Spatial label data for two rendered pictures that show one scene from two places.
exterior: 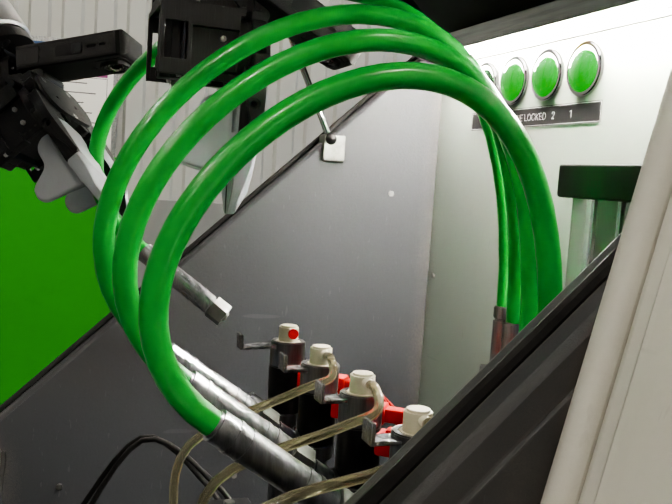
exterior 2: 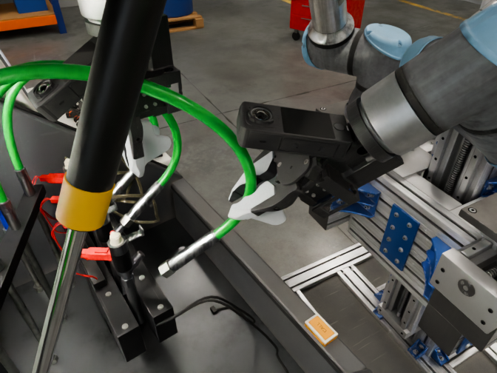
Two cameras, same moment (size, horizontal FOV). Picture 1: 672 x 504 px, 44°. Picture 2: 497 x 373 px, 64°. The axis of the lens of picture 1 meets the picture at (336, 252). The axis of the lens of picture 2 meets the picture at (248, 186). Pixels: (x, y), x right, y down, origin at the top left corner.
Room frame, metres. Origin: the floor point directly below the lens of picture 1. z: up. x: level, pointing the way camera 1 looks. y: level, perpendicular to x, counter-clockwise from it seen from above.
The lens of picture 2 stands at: (1.12, 0.12, 1.57)
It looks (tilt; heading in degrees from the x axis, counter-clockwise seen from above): 38 degrees down; 165
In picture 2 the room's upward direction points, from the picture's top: straight up
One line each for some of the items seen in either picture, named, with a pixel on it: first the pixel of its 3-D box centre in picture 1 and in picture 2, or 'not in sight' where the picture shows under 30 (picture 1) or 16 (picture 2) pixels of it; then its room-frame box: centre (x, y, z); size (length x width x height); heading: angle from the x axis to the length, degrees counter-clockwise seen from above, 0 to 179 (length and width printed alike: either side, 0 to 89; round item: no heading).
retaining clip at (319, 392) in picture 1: (341, 390); not in sight; (0.51, -0.01, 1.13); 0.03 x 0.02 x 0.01; 110
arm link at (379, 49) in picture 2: not in sight; (381, 55); (0.25, 0.70, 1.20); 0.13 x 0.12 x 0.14; 43
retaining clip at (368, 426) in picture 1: (393, 429); not in sight; (0.43, -0.04, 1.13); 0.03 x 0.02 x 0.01; 110
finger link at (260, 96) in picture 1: (246, 93); not in sight; (0.62, 0.07, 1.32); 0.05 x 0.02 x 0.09; 20
